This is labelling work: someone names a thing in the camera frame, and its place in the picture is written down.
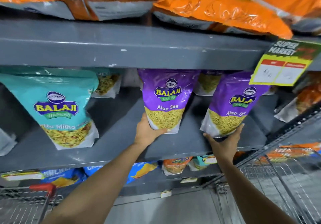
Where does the grey metal shelf rack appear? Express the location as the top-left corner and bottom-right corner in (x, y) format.
(0, 5), (321, 199)

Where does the red orange snack packet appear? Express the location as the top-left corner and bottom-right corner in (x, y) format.
(273, 72), (321, 123)

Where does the blue chips packet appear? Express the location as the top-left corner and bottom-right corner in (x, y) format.
(83, 161), (159, 184)
(41, 167), (87, 189)

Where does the person's left hand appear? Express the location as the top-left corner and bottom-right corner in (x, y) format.
(135, 113), (168, 148)

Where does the orange packet in cart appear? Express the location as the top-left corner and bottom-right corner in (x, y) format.
(258, 142), (321, 164)

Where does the yellow green price tag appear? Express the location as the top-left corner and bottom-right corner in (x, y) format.
(249, 38), (321, 87)

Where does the small orange snack packet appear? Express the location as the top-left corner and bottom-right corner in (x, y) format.
(162, 156), (194, 176)

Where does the person's right forearm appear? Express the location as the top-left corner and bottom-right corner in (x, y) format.
(215, 154), (297, 224)

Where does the wire shopping cart red handle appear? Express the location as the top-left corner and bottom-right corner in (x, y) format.
(0, 183), (64, 224)

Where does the person's left forearm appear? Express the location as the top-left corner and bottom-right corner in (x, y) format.
(41, 141), (152, 224)

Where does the person's right hand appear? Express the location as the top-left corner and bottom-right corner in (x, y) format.
(203, 123), (245, 162)

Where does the silver wire shopping cart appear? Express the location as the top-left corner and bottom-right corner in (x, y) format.
(201, 143), (321, 224)

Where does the small teal snack packet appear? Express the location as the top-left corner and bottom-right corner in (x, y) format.
(188, 155), (218, 172)

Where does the yellow shelf label strip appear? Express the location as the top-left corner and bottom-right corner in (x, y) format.
(0, 171), (46, 182)

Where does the purple snack packet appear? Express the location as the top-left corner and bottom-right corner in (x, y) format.
(137, 68), (201, 134)
(194, 70), (223, 96)
(200, 71), (271, 138)

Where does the white grey snack packet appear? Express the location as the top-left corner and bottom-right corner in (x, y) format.
(0, 128), (18, 157)

